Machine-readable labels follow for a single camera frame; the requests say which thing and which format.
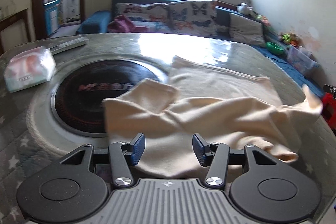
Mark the clear plastic storage box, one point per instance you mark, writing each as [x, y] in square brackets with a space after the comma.
[301, 62]

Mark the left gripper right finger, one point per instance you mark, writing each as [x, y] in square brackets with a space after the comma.
[215, 156]

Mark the magenta cloth on sofa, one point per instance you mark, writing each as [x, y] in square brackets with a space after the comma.
[122, 24]

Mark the black round induction cooktop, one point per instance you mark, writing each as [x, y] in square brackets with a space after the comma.
[76, 102]

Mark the cream knit sweater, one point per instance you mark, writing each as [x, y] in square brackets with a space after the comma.
[222, 105]

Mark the grey remote control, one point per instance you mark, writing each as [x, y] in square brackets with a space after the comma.
[69, 45]

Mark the colourful plush toys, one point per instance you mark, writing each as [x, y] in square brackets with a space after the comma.
[290, 39]

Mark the butterfly cushion right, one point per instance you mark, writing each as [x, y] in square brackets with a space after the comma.
[197, 18]

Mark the grey plain cushion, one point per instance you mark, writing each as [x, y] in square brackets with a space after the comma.
[246, 31]

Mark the green bowl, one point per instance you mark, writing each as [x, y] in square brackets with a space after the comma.
[274, 48]

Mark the blue corner sofa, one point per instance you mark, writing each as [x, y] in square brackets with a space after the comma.
[98, 23]

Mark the panda plush toy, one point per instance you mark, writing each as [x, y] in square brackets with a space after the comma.
[244, 9]

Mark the pink tissue pack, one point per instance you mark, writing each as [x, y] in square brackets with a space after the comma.
[29, 68]

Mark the butterfly cushion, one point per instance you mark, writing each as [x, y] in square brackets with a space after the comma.
[197, 18]
[154, 16]

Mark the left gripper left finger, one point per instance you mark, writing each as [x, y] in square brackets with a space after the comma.
[122, 155]

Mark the red box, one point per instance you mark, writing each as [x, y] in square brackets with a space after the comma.
[328, 111]

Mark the blue white small cabinet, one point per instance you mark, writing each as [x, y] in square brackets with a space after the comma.
[51, 9]

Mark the butterfly cushion left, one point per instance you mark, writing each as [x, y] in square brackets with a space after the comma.
[154, 16]

